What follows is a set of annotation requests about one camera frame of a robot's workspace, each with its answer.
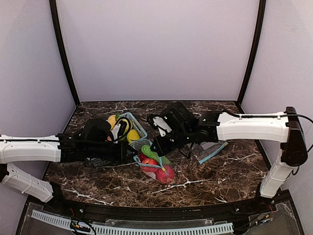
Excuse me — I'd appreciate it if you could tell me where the left black frame post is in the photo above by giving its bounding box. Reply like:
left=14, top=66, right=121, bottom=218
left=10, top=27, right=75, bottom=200
left=49, top=0, right=80, bottom=107

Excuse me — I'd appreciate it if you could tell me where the blue plastic basket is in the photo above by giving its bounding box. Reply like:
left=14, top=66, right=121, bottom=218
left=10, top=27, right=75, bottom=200
left=85, top=112, right=149, bottom=168

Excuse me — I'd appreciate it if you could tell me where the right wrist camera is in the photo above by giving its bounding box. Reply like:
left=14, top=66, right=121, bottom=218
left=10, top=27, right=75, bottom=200
left=147, top=114, right=172, bottom=137

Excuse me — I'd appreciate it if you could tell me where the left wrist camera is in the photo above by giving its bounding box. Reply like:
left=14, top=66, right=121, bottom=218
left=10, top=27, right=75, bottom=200
left=112, top=117, right=133, bottom=142

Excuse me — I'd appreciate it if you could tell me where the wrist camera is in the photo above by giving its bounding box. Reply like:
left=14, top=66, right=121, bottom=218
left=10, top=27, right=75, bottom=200
left=147, top=114, right=172, bottom=137
left=112, top=117, right=133, bottom=142

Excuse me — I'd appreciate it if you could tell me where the right black frame post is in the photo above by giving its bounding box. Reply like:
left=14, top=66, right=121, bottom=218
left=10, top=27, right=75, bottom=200
left=236, top=0, right=267, bottom=107

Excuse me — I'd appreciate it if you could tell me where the white slotted cable duct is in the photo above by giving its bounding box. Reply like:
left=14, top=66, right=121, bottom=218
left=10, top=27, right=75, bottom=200
left=31, top=210, right=234, bottom=235

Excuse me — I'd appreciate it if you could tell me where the yellow lemon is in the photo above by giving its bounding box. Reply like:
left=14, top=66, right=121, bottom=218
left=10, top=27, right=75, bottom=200
left=127, top=129, right=140, bottom=143

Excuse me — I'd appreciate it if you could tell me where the clear zip top bag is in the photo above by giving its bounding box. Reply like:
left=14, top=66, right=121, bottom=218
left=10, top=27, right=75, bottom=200
left=130, top=139, right=175, bottom=185

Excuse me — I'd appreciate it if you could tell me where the red apple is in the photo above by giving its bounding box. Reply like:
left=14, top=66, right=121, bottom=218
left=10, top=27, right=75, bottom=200
left=138, top=153, right=148, bottom=163
left=141, top=158, right=159, bottom=172
left=156, top=165, right=175, bottom=184

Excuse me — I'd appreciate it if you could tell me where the yellow pear with leaf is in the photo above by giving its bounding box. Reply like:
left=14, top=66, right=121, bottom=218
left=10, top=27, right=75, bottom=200
left=107, top=113, right=120, bottom=130

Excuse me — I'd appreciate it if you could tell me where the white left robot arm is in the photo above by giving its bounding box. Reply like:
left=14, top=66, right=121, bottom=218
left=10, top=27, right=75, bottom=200
left=0, top=118, right=137, bottom=203

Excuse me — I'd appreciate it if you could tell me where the black frame post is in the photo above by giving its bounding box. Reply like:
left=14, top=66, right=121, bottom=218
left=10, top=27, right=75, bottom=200
left=49, top=0, right=80, bottom=107
left=236, top=0, right=267, bottom=107

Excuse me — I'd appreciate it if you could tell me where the black front rail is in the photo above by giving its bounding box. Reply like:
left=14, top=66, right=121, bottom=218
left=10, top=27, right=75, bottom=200
left=44, top=199, right=273, bottom=222

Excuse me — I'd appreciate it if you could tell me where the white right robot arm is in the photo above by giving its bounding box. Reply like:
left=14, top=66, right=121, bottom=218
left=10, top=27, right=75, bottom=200
left=147, top=102, right=310, bottom=198

